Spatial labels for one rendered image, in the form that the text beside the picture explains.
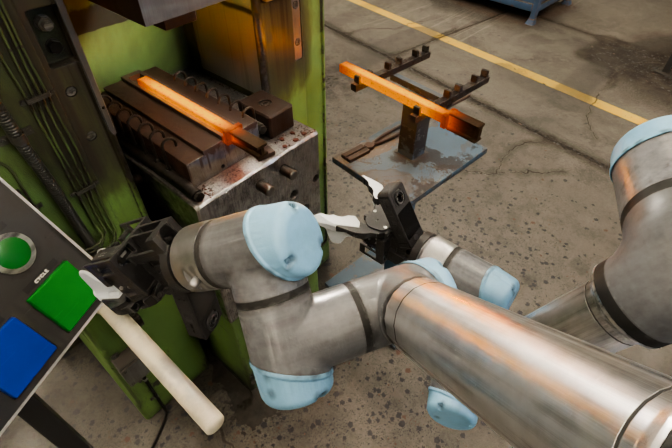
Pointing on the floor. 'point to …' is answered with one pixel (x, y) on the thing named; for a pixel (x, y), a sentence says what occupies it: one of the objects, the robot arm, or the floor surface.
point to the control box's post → (51, 424)
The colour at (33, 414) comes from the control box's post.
